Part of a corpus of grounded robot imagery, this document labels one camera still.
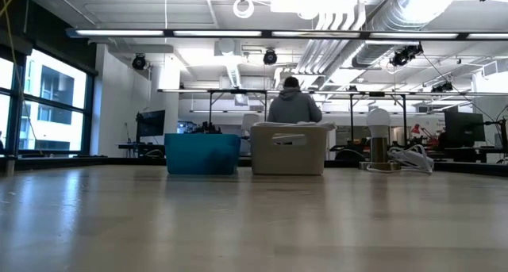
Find person seen from behind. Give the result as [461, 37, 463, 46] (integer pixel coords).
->
[266, 76, 323, 125]

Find teal plastic bin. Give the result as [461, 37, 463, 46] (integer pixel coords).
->
[164, 132, 242, 176]

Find small black monitor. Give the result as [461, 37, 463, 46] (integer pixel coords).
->
[136, 109, 167, 144]

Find overhead light bar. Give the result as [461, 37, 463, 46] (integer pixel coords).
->
[65, 27, 508, 42]

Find table lamp with round bulb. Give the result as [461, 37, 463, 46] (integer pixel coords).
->
[359, 108, 402, 172]

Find red desk lamp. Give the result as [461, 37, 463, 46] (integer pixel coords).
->
[410, 124, 434, 147]

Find white power strip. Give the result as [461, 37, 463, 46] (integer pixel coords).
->
[387, 144, 436, 174]

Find large black monitor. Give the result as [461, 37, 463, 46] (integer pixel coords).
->
[444, 111, 486, 143]

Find pale plastic bin with handle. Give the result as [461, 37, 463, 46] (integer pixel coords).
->
[249, 123, 329, 176]

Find black aluminium table frame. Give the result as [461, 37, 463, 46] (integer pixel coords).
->
[0, 155, 508, 178]

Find silver ventilation duct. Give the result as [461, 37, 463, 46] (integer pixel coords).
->
[351, 0, 461, 69]

